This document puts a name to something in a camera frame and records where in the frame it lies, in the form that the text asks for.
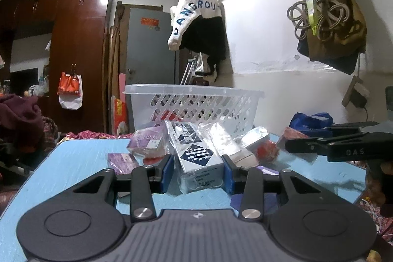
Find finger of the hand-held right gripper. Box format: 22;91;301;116
285;132;369;162
322;121;379;135

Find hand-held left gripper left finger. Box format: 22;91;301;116
72;154;175;222

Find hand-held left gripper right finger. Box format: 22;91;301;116
222;154;323;222

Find black white patterned box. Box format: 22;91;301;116
165;120;225;193

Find white plastic basket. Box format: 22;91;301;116
122;84;265;140

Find red patterned packet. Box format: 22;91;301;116
276;126;320;163

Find blue plastic bag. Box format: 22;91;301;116
289;112;334;130

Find black power adapter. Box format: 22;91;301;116
342;78;371;110

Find purple wrapped packet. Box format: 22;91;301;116
127;126;168;159

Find white plastic packet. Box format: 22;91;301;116
199;122;260;168

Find round red packet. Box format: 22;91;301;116
256;141;281;163

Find small silver white box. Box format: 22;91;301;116
240;126;271;152

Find dark purple flat packet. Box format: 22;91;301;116
230;165;281;211

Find red yellow sack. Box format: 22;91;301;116
114;98;128;136

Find floral blanket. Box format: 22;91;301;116
39;116;137;146

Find hanging brown bags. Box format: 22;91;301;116
296;0;368;75

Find wooden poles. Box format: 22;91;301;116
105;1;124;134

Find grey metal door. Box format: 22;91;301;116
125;7;180;133

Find red white plastic bag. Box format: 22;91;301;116
57;71;83;110

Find black hanging garment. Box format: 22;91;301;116
179;16;228;82

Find maroon cloth pile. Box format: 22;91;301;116
0;94;46;160

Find brown wooden wardrobe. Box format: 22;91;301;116
0;0;115;134

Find white lettered garment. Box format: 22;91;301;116
168;0;221;51

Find coiled grey rope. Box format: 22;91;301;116
286;0;351;42

